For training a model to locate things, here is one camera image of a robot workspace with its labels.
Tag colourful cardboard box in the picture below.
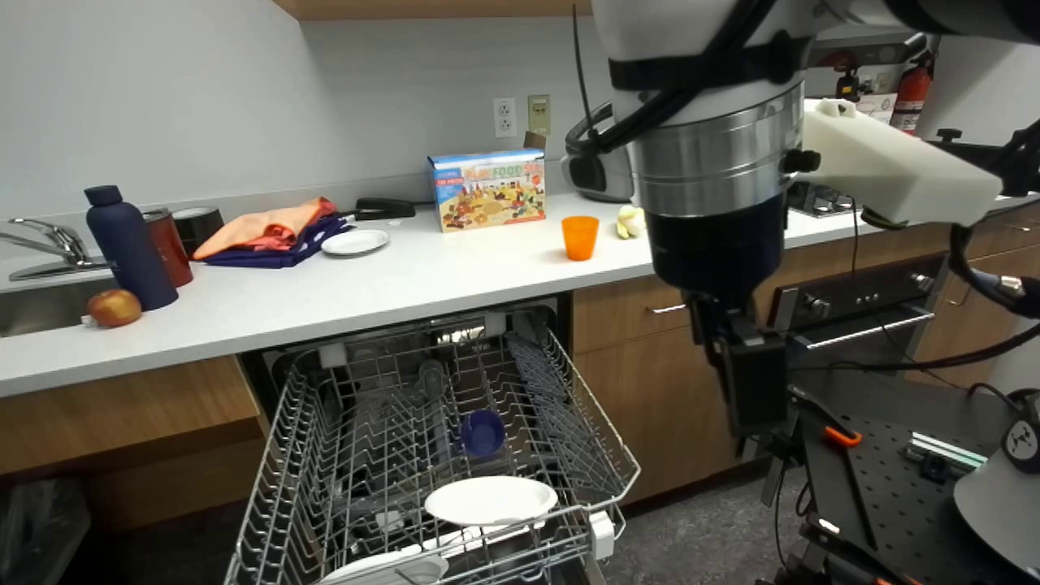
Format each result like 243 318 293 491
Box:
430 149 547 231

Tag red travel tumbler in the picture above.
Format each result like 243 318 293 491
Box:
147 208 192 287

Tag blue plastic cup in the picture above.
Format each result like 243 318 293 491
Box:
462 409 503 459

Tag white plate on counter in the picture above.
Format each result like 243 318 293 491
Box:
321 229 391 258

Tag wire dishwasher rack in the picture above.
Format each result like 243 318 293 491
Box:
225 305 640 585

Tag red fire extinguisher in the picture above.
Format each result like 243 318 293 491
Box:
890 40 932 133

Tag silver toaster appliance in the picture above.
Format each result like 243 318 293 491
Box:
563 106 637 204

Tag chrome sink faucet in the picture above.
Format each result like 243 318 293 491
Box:
0 213 107 283

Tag dark blue cloth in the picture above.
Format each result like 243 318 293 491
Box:
208 213 349 271

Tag black cable bundle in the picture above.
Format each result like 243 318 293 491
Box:
821 221 1040 376

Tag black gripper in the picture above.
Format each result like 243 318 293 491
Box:
686 289 788 438

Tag navy blue water bottle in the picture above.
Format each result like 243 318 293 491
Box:
84 184 180 309

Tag orange cloth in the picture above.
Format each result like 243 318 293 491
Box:
194 196 338 259

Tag orange plastic cup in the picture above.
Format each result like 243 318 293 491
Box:
563 213 598 259

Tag built-in oven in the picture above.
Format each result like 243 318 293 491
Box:
769 253 945 363

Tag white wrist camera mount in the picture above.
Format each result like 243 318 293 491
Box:
802 96 1004 229

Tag small yellowish object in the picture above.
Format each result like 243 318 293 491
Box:
613 204 645 240

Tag black round container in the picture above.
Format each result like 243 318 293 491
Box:
173 208 225 253

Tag black stapler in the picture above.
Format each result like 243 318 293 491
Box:
355 197 415 221

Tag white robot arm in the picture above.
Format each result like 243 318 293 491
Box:
593 0 1040 437

